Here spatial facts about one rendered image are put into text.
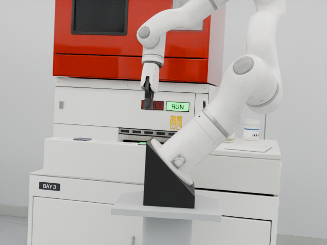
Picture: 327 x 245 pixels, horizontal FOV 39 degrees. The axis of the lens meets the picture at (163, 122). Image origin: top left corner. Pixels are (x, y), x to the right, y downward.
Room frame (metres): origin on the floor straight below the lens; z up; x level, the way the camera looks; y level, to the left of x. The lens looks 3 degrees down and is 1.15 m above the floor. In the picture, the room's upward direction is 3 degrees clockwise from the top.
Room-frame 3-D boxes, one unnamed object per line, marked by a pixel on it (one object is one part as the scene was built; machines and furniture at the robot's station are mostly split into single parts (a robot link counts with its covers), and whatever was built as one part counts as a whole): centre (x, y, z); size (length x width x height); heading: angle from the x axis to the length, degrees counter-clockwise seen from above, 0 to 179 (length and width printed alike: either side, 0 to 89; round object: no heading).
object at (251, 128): (2.16, -0.41, 1.01); 0.07 x 0.07 x 0.10
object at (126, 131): (2.35, 0.01, 0.96); 0.44 x 0.01 x 0.02; 78
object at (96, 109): (2.40, 0.18, 1.02); 0.82 x 0.03 x 0.40; 78
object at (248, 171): (1.96, -0.32, 0.89); 0.62 x 0.35 x 0.14; 168
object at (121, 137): (2.35, 0.01, 0.89); 0.44 x 0.02 x 0.10; 78
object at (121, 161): (1.80, 0.18, 0.89); 0.55 x 0.09 x 0.14; 78
